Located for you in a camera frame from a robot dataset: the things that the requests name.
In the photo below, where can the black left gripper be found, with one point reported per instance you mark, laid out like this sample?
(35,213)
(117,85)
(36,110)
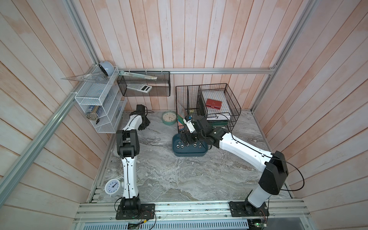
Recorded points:
(148,122)

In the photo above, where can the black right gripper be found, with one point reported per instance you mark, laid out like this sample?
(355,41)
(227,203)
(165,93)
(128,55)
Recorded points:
(188,135)

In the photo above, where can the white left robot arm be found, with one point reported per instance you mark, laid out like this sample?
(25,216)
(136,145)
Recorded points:
(128,148)

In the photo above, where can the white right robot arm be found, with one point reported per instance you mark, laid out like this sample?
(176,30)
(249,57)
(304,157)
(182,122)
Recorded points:
(273,167)

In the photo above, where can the teal plastic storage box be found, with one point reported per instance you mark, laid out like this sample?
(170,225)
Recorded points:
(184,149)

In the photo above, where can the green round clock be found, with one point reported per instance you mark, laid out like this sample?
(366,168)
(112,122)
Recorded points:
(169,118)

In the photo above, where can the colourful paper folders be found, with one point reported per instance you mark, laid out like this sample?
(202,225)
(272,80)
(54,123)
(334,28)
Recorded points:
(181,113)

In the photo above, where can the white calculator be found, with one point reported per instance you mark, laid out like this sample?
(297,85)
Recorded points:
(142,88)

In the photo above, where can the grey round speaker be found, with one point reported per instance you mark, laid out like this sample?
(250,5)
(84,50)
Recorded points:
(107,68)

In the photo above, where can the clear triangle ruler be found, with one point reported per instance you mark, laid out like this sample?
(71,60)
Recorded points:
(96,77)

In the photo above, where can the white alarm clock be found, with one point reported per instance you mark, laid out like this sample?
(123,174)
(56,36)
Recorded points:
(114,186)

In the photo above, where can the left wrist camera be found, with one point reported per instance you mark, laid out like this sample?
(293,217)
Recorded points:
(141,110)

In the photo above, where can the black wire desk organizer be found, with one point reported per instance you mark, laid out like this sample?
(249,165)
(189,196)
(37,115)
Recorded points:
(193,99)

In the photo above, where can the black wire wall basket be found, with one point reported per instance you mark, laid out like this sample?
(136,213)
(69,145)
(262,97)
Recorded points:
(159,80)

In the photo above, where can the white wire mesh shelf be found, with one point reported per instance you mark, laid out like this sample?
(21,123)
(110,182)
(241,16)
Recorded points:
(109,100)

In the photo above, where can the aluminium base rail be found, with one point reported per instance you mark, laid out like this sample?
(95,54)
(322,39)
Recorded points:
(278,214)

